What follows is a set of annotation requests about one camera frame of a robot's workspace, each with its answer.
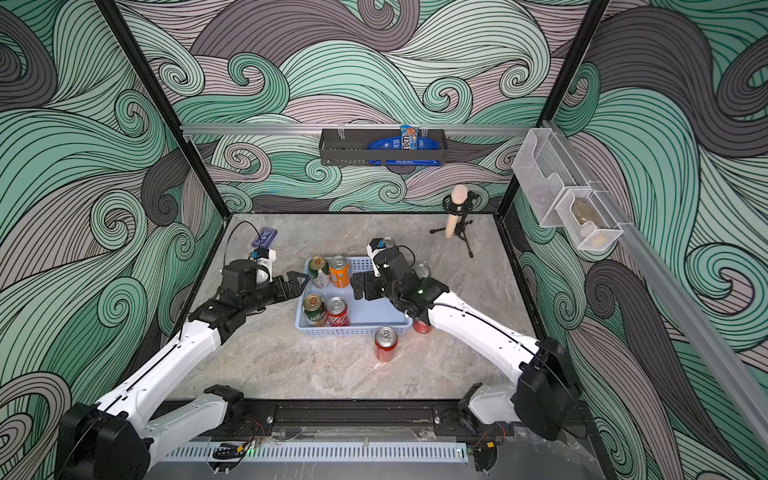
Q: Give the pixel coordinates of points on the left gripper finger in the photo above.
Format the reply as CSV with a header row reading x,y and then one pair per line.
x,y
290,292
297,280

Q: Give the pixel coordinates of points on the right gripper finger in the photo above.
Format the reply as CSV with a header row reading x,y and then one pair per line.
x,y
375,288
358,283

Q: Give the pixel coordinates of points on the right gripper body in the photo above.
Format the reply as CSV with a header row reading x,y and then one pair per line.
x,y
372,282

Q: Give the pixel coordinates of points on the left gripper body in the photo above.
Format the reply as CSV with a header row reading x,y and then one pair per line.
x,y
261,298

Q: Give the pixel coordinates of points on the green sprite can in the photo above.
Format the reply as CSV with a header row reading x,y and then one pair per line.
x,y
422,271

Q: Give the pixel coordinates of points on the red cola can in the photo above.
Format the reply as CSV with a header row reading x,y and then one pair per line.
x,y
337,312
421,327

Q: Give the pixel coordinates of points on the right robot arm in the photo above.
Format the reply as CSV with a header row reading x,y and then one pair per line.
x,y
542,389

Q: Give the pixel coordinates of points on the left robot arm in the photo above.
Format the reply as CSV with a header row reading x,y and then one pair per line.
x,y
119,436

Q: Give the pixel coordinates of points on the light blue plastic basket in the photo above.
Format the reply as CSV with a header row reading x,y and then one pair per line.
x,y
365,316

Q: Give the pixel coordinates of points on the green white can back-left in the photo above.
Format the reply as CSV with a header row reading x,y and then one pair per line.
x,y
319,272

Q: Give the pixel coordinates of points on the green gold can front-left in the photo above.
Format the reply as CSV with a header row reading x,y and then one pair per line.
x,y
314,311

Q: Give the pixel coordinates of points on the red cola can front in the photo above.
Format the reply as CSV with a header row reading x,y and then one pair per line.
x,y
337,312

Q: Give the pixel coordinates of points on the blue card box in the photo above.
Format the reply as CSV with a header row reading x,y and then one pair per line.
x,y
265,238

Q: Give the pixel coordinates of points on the beige microphone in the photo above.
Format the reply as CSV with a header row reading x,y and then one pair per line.
x,y
454,205

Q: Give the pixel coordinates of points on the black microphone tripod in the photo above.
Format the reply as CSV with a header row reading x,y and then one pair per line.
x,y
460,231

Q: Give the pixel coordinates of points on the blue snack packet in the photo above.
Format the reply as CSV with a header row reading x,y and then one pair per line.
x,y
408,139

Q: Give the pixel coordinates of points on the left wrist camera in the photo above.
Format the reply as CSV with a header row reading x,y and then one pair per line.
x,y
265,258

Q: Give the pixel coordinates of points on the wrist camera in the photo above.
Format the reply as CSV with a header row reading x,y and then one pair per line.
x,y
265,258
376,250

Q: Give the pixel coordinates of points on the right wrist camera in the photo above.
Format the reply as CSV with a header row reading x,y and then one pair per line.
x,y
376,250

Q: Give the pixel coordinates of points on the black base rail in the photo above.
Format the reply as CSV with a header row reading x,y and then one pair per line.
x,y
442,417

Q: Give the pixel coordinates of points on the black wall shelf basket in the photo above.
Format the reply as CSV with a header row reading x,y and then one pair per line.
x,y
350,149

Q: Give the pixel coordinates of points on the aluminium wall rail back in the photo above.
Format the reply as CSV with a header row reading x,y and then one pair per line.
x,y
305,129

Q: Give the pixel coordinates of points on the white perforated cable tray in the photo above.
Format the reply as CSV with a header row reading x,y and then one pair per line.
x,y
321,451

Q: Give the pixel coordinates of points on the large clear wall bin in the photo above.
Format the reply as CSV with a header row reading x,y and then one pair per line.
x,y
543,174

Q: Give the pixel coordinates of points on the small clear wall bin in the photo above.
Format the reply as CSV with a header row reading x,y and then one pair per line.
x,y
587,221

